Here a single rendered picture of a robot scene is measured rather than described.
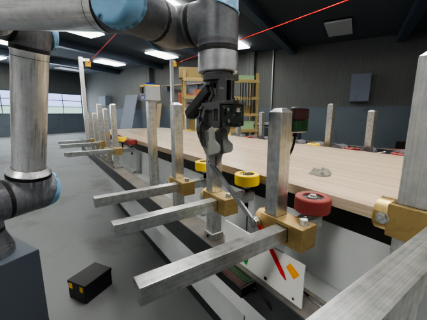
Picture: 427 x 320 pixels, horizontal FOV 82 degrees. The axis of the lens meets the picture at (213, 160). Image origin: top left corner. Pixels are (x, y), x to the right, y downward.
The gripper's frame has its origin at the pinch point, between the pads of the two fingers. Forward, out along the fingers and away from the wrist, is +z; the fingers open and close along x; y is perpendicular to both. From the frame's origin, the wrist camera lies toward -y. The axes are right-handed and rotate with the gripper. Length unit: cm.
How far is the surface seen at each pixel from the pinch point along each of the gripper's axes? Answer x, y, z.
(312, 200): 13.3, 19.4, 7.6
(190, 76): 281, -508, -104
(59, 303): -37, -105, 97
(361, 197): 26.3, 23.6, 8.3
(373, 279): -12.8, 42.1, 2.4
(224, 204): 5.4, -2.4, 13.7
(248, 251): -5.4, 19.2, 13.7
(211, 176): 6.1, -10.1, 7.2
